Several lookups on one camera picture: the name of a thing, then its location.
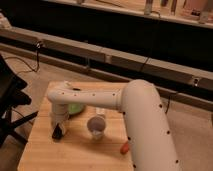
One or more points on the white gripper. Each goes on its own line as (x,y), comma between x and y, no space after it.
(59,120)

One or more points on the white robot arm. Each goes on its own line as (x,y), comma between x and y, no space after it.
(150,139)

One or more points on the green bowl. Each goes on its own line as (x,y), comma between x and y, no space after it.
(74,109)

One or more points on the clear plastic cup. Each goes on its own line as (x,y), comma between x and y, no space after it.
(96,126)

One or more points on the small white bottle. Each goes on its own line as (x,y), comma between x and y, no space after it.
(100,111)

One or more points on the black office chair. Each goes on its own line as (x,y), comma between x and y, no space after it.
(11,96)

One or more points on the orange carrot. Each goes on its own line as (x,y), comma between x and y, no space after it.
(124,148)

